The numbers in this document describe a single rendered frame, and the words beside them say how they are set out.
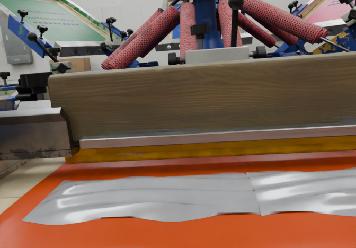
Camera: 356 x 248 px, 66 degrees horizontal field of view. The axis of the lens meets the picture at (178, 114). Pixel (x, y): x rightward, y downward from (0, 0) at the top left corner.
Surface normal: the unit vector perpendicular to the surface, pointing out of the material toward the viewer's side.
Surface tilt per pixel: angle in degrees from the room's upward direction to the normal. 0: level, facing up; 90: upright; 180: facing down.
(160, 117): 90
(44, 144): 90
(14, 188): 0
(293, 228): 0
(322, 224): 0
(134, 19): 90
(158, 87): 90
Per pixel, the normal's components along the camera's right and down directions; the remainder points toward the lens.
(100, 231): -0.07, -0.98
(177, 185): -0.15, -0.77
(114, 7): -0.07, 0.22
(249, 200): -0.09, -0.63
